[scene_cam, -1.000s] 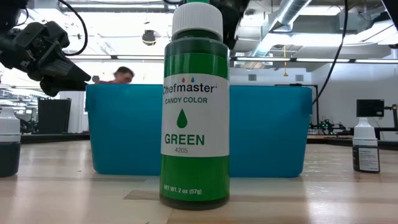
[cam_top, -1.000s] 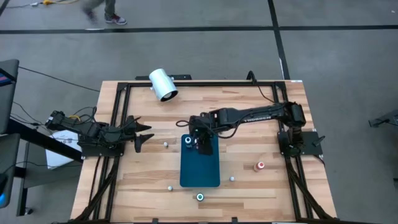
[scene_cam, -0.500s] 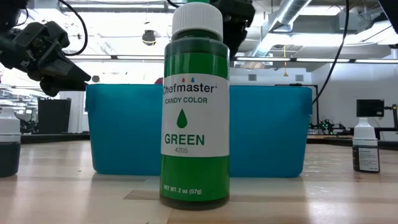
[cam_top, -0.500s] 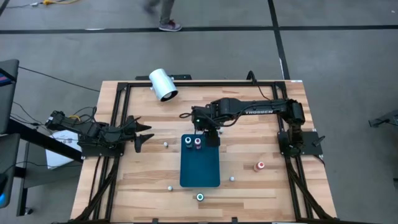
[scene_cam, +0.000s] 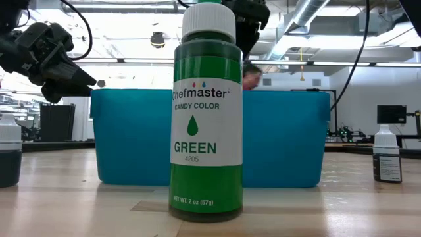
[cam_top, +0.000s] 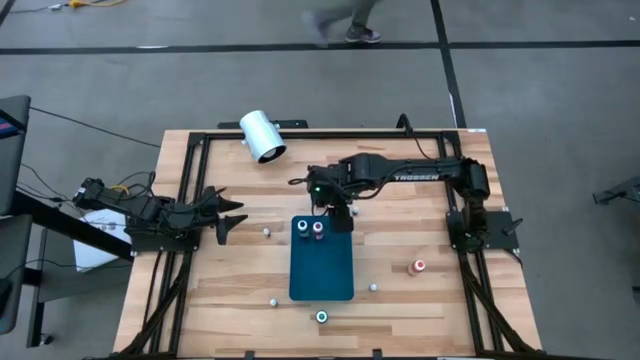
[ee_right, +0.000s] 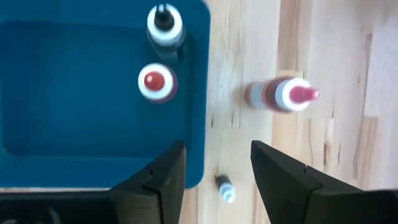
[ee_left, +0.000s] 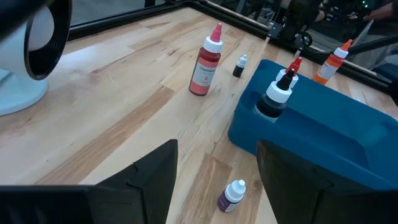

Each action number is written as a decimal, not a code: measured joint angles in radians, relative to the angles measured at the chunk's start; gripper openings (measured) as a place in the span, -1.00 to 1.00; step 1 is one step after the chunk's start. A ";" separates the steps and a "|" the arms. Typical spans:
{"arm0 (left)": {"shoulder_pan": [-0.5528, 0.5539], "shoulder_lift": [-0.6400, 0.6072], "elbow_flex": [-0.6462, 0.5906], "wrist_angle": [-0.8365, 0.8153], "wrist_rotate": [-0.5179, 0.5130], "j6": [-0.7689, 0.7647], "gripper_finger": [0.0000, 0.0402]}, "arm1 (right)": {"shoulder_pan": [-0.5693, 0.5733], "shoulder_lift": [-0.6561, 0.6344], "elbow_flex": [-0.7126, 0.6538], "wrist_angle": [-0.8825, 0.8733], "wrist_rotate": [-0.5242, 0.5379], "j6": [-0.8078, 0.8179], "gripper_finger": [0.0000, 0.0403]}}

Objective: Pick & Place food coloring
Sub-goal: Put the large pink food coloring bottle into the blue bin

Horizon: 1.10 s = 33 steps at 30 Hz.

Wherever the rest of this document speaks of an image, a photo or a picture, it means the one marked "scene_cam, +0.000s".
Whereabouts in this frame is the yellow hanging cord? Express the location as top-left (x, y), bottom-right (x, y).
top-left (299, 47), bottom-right (305, 82)

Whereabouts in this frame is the white column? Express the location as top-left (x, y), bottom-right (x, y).
top-left (62, 95), bottom-right (89, 142)

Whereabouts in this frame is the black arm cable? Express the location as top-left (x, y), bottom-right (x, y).
top-left (330, 0), bottom-right (372, 112)
top-left (60, 0), bottom-right (94, 61)

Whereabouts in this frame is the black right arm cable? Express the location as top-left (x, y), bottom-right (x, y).
top-left (330, 0), bottom-right (372, 112)

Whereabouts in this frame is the silver ceiling duct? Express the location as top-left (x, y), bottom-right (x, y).
top-left (262, 0), bottom-right (332, 62)

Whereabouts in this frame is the green Chefmaster food coloring bottle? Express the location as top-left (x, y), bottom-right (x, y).
top-left (168, 0), bottom-right (244, 223)

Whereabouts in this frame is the person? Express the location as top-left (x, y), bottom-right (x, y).
top-left (242, 64), bottom-right (263, 91)

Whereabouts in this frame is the background robot with green lights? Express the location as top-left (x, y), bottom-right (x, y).
top-left (327, 124), bottom-right (366, 140)

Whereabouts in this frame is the blue plastic bin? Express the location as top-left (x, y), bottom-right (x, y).
top-left (89, 88), bottom-right (332, 189)

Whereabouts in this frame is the black monitor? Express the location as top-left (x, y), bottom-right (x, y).
top-left (376, 105), bottom-right (407, 125)

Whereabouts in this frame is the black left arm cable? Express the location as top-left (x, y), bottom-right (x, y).
top-left (60, 0), bottom-right (94, 61)

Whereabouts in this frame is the black ceiling dome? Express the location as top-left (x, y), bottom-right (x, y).
top-left (150, 31), bottom-right (166, 49)

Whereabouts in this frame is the black cabinet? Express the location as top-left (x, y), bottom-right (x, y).
top-left (39, 103), bottom-right (76, 142)

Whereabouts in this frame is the small white-capped dropper bottle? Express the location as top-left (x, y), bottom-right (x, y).
top-left (0, 113), bottom-right (23, 188)
top-left (372, 124), bottom-right (403, 184)

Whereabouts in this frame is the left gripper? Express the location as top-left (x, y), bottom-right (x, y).
top-left (0, 22), bottom-right (97, 105)

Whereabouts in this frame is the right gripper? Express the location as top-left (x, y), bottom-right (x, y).
top-left (222, 0), bottom-right (271, 61)

